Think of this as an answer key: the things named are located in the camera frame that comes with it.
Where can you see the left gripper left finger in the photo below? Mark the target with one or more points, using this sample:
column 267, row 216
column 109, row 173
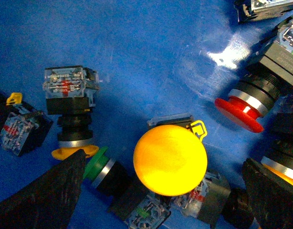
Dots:
column 49, row 201

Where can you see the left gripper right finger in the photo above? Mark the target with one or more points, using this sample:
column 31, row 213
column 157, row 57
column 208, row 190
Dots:
column 270, row 196

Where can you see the large yellow mushroom button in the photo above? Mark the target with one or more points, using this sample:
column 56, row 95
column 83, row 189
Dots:
column 170, row 158

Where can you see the red push button lying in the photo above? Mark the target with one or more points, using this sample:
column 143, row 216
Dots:
column 213, row 198

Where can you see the green push button lower left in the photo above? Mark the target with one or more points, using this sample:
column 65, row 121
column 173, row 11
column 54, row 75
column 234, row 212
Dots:
column 132, row 202

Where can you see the green push button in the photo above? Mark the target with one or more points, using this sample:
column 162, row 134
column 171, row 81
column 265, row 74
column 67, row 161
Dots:
column 257, row 10
column 132, row 202

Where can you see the black contact block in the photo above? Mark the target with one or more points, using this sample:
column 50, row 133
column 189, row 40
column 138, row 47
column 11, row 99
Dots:
column 22, row 127

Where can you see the small yellow push button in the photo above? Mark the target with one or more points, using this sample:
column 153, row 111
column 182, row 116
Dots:
column 70, row 93

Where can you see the red push button front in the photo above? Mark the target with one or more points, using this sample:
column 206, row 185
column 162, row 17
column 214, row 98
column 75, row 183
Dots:
column 270, row 73

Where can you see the blue source bin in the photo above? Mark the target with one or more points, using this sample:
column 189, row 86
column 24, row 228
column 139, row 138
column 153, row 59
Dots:
column 154, row 58

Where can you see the green push button far left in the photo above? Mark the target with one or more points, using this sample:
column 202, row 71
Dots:
column 257, row 10

